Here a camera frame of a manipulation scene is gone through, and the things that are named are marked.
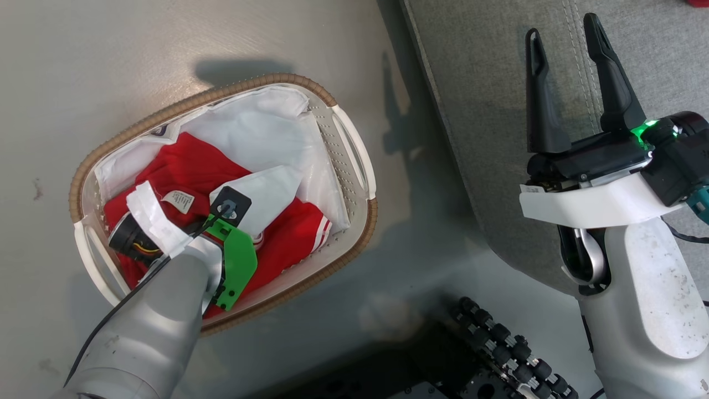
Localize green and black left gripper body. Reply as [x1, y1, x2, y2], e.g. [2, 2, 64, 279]
[108, 213, 259, 312]

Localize red and white jersey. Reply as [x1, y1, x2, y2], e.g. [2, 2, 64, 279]
[102, 132, 333, 319]

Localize grey fabric sofa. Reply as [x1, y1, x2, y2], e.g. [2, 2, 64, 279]
[400, 0, 709, 294]

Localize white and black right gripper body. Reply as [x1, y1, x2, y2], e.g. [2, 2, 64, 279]
[519, 130, 687, 229]

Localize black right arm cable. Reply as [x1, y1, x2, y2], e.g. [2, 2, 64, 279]
[661, 217, 709, 245]

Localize white laundry basket brown rim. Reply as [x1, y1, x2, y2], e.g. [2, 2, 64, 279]
[68, 73, 379, 337]

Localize black roller wheel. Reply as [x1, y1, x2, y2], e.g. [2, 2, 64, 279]
[450, 296, 580, 399]

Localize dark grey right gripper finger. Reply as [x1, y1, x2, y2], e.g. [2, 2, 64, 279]
[525, 28, 572, 155]
[583, 12, 648, 134]

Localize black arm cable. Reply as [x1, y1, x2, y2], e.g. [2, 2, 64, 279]
[661, 217, 709, 245]
[64, 202, 233, 388]

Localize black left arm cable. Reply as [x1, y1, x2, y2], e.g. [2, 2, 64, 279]
[64, 202, 233, 388]

